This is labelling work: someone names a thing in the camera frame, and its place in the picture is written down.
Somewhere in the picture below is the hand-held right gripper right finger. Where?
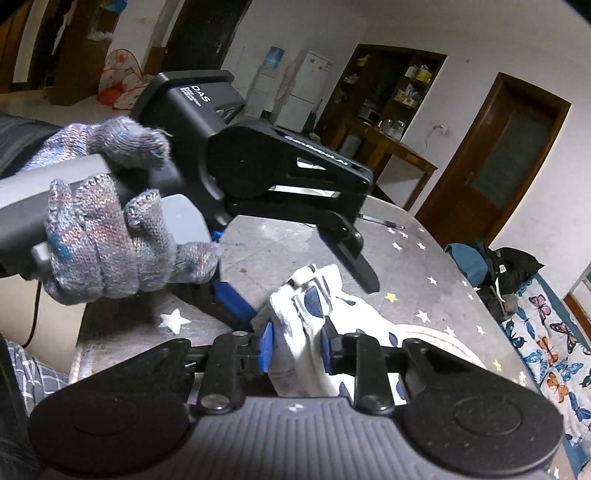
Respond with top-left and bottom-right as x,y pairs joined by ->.
321,323 -> 467,414

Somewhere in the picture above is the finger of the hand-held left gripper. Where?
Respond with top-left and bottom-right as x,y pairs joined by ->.
226,121 -> 382,295
185,272 -> 259,334

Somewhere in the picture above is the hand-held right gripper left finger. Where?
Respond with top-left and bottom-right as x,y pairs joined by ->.
124,323 -> 278,414

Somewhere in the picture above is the white polka dot garment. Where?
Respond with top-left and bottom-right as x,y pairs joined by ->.
252,263 -> 490,407

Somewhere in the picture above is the person's left forearm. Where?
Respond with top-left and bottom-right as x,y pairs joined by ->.
0,113 -> 63,181

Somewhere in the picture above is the person's left hand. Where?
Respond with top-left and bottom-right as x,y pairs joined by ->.
21,115 -> 222,305

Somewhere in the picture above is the black pen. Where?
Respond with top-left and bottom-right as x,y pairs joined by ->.
358,213 -> 407,230

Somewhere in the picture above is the grey star print bed sheet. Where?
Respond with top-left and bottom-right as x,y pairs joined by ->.
69,191 -> 591,480

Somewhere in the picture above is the white water dispenser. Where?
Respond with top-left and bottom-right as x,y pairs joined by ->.
245,46 -> 284,118

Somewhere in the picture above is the pink and white play tent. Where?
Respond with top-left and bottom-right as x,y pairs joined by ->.
97,46 -> 153,109

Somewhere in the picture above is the blue padded bed surround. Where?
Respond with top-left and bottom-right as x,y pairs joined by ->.
445,242 -> 591,333

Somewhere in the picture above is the wooden desk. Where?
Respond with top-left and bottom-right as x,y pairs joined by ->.
339,115 -> 438,210

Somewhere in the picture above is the white refrigerator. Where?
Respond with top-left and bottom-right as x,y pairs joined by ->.
274,50 -> 333,130

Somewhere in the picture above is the brown wooden wardrobe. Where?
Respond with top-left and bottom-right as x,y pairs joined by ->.
0,0 -> 116,107

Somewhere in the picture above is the dark wooden shelf cabinet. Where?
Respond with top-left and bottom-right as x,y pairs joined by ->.
314,44 -> 448,153

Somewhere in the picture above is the black jacket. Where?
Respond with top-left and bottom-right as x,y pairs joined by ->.
475,240 -> 546,324

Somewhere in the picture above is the brown wooden door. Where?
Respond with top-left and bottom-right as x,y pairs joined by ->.
416,71 -> 572,241

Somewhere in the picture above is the person's plaid clothing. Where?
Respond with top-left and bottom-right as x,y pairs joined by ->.
0,339 -> 70,416

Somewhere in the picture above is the butterfly print pillow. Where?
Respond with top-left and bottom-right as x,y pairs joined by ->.
501,277 -> 591,444

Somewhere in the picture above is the black braided cable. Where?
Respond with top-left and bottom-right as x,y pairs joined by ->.
21,279 -> 44,349

